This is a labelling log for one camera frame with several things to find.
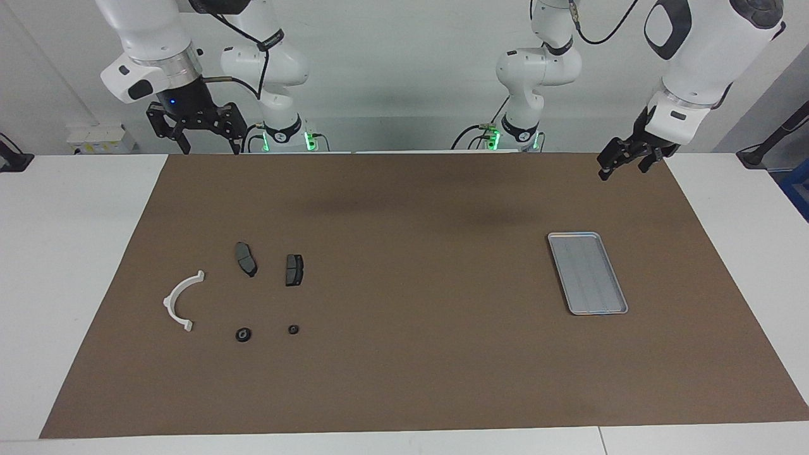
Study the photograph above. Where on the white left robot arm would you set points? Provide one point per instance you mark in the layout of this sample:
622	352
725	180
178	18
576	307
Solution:
701	57

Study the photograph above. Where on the silver metal tray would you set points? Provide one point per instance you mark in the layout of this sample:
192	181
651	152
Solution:
588	275

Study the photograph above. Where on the white curved plastic bracket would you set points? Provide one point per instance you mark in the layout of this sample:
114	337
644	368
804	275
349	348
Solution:
170	306

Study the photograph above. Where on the dark grey rectangular brake pad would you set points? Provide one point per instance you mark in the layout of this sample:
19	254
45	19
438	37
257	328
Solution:
294	270

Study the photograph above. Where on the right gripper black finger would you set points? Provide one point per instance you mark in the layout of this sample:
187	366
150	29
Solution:
185	145
236	144

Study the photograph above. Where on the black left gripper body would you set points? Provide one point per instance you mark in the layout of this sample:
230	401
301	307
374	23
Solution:
639	136

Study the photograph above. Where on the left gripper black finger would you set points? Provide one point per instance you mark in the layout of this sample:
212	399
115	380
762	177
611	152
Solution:
650	161
607	165

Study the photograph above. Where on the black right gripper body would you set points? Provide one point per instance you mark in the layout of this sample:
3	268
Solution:
186	101

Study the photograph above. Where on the dark grey curved brake pad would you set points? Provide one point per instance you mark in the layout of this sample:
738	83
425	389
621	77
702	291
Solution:
245	258

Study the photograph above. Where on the black clamp mount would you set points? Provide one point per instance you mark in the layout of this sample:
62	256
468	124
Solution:
12	158

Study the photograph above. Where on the brown table mat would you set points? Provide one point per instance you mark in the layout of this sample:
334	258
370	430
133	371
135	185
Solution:
404	347

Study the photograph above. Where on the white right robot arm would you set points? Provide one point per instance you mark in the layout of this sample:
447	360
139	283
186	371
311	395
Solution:
152	38

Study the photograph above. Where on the black angled stand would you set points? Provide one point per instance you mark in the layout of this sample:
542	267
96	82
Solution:
758	151

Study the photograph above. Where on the white box with yellow labels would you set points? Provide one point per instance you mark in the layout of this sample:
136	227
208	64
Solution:
101	139

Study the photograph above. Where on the blue crate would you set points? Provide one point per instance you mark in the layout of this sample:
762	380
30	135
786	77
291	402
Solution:
797	196

